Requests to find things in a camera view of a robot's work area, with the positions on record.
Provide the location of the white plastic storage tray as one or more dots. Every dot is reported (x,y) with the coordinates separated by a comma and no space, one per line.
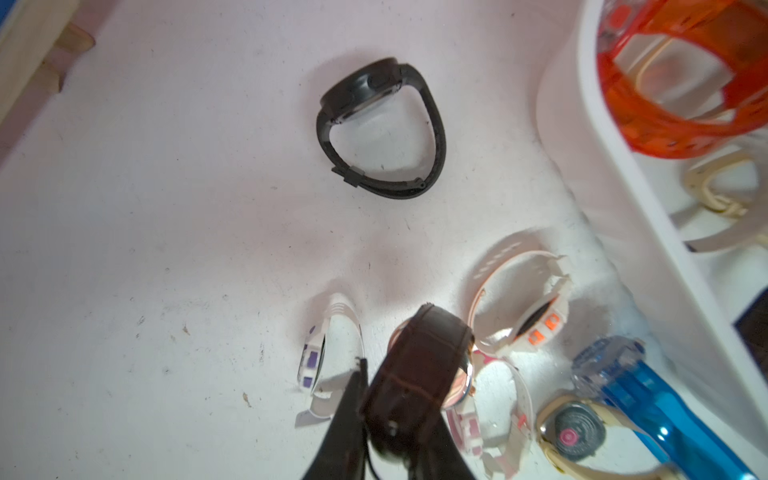
(668,287)

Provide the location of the white purple kids watch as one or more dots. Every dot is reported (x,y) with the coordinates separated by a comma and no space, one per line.
(331,352)

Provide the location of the white pink kids watch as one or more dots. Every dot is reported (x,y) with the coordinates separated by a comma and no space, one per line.
(494,422)

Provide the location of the white orange kids watch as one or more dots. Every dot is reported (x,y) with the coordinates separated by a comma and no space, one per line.
(522,302)

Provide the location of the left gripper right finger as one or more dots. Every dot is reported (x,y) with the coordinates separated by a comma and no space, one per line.
(439,458)

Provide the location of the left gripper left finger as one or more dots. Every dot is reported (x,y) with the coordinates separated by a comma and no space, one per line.
(344,451)

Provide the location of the wooden easel stand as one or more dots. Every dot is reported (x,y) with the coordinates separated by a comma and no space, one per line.
(29,31)

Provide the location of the beige strap blue watch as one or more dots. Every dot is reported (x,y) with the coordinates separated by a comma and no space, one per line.
(570,429)

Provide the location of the dark brown leather watch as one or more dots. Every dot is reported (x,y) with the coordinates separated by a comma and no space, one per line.
(402,406)

